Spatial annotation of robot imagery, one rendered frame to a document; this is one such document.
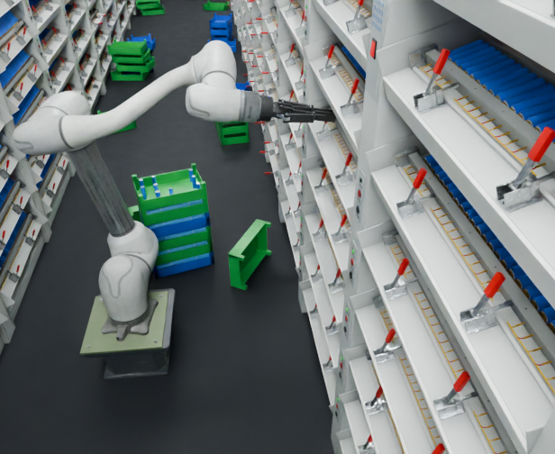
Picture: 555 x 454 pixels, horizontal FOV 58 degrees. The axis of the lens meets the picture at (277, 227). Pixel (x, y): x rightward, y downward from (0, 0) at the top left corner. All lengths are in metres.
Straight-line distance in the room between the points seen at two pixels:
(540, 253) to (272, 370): 1.63
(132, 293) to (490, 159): 1.45
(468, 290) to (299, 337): 1.48
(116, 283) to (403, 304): 1.14
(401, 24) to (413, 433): 0.76
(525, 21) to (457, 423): 0.58
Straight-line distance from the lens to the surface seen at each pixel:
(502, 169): 0.67
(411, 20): 0.95
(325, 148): 1.55
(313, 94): 1.71
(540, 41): 0.56
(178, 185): 2.43
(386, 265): 1.10
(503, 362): 0.71
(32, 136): 1.68
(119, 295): 1.89
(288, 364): 2.10
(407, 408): 1.12
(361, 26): 1.21
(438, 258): 0.83
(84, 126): 1.61
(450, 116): 0.79
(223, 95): 1.47
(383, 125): 1.00
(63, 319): 2.47
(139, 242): 2.00
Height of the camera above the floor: 1.65
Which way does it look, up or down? 36 degrees down
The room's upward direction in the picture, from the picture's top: 1 degrees counter-clockwise
